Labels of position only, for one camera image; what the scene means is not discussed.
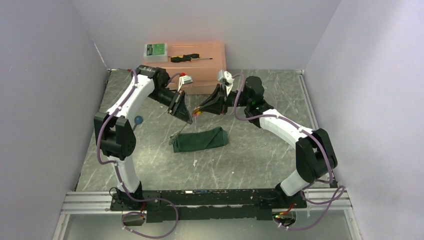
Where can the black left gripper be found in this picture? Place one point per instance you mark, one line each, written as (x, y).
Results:
(180, 109)

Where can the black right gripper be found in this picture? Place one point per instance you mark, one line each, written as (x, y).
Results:
(217, 103)

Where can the blue plastic spoon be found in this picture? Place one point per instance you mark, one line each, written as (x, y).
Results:
(138, 120)

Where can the green cloth napkin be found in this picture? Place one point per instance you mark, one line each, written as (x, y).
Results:
(199, 141)

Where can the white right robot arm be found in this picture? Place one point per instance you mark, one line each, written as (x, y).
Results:
(314, 153)

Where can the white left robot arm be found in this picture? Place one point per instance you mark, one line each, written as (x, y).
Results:
(114, 129)

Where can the black yellow screwdriver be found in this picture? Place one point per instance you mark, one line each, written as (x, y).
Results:
(187, 58)

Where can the pink plastic toolbox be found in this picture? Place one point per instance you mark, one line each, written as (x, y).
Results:
(203, 72)

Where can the green white small box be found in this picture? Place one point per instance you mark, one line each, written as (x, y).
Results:
(155, 52)

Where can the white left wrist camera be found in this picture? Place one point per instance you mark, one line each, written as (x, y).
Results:
(184, 80)

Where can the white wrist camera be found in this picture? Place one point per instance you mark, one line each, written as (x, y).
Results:
(184, 80)
(227, 81)

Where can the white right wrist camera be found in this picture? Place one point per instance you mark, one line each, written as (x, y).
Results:
(227, 81)

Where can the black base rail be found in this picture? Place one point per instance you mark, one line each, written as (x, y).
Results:
(167, 205)

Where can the aluminium frame rail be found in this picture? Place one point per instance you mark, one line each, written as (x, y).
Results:
(107, 202)

